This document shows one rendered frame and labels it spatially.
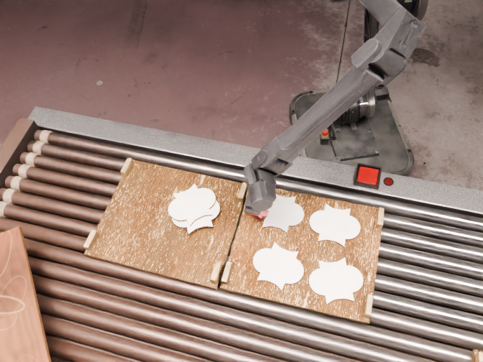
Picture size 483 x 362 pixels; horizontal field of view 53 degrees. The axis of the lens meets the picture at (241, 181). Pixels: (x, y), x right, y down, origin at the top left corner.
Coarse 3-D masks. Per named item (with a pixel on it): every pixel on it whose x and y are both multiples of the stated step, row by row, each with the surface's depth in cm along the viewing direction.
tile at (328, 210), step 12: (312, 216) 142; (324, 216) 142; (336, 216) 142; (348, 216) 142; (312, 228) 140; (324, 228) 140; (336, 228) 140; (348, 228) 140; (324, 240) 139; (336, 240) 138
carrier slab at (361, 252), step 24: (288, 192) 148; (360, 216) 142; (240, 240) 141; (264, 240) 140; (288, 240) 140; (312, 240) 139; (360, 240) 138; (240, 264) 137; (312, 264) 135; (360, 264) 134; (240, 288) 133; (264, 288) 133; (288, 288) 132; (336, 312) 128; (360, 312) 127
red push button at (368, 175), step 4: (360, 168) 152; (364, 168) 152; (368, 168) 152; (372, 168) 152; (360, 172) 151; (364, 172) 151; (368, 172) 151; (372, 172) 151; (376, 172) 151; (360, 176) 151; (364, 176) 150; (368, 176) 150; (372, 176) 150; (376, 176) 150; (360, 180) 150; (364, 180) 150; (368, 180) 150; (372, 180) 150; (376, 180) 149; (372, 184) 149; (376, 184) 149
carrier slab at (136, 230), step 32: (128, 192) 152; (160, 192) 151; (224, 192) 150; (128, 224) 146; (160, 224) 145; (224, 224) 144; (96, 256) 141; (128, 256) 140; (160, 256) 140; (192, 256) 139; (224, 256) 138
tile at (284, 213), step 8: (280, 200) 146; (288, 200) 146; (272, 208) 145; (280, 208) 144; (288, 208) 144; (296, 208) 144; (272, 216) 143; (280, 216) 143; (288, 216) 143; (296, 216) 143; (264, 224) 142; (272, 224) 142; (280, 224) 142; (288, 224) 142; (296, 224) 141
